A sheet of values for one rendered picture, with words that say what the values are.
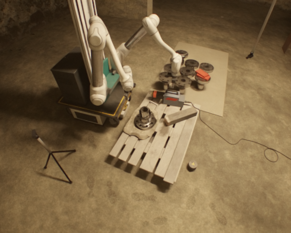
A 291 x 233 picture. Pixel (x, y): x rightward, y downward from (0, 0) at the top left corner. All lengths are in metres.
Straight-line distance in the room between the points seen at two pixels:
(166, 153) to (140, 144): 0.32
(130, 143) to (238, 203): 1.39
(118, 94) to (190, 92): 1.22
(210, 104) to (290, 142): 1.32
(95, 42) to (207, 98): 2.06
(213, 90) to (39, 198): 2.97
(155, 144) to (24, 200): 1.65
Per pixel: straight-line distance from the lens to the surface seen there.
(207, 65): 3.19
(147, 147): 2.00
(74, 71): 1.98
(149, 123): 2.11
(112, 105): 2.18
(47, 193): 2.22
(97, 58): 1.44
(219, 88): 3.15
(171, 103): 2.38
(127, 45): 2.24
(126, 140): 2.05
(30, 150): 2.62
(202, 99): 2.81
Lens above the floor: 1.87
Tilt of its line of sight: 50 degrees down
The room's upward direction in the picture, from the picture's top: straight up
